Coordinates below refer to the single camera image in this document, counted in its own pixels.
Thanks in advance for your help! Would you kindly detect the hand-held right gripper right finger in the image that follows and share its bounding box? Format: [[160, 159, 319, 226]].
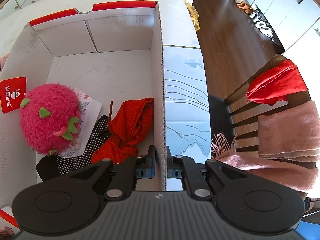
[[166, 145, 248, 201]]

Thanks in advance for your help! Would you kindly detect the pink fringed scarf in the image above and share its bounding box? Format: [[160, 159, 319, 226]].
[[211, 100, 320, 193]]

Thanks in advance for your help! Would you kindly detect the light blue printed table mat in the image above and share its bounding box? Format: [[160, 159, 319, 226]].
[[162, 44, 212, 192]]

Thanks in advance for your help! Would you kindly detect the dark wooden chair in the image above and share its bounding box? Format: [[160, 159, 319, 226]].
[[209, 54, 315, 170]]

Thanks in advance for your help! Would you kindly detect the red cloth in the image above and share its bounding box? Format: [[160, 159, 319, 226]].
[[246, 59, 308, 106], [91, 97, 154, 164]]

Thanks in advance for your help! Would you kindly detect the printed face mask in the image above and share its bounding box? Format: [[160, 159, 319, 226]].
[[60, 87, 102, 157]]

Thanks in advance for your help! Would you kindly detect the red card tag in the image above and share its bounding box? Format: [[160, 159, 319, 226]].
[[0, 77, 27, 114]]

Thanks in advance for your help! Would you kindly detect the black white slipper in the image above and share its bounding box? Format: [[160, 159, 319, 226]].
[[250, 11, 267, 24], [255, 20, 274, 38]]

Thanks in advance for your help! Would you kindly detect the pink plush fruit toy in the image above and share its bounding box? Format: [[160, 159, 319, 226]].
[[19, 83, 82, 155]]

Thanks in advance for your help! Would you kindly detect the white cardboard box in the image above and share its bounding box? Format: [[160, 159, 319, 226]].
[[0, 0, 167, 229]]

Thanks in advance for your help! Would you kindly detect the white wall cabinet unit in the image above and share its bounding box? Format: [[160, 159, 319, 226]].
[[235, 0, 320, 53]]

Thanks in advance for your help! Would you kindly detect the black dotted glove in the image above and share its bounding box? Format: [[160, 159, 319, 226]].
[[36, 115, 112, 182]]

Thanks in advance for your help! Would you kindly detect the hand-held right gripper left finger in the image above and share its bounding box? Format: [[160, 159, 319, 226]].
[[67, 145, 157, 201]]

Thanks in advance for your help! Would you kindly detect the yellow plastic bag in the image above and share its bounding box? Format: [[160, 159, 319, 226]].
[[184, 0, 200, 32]]

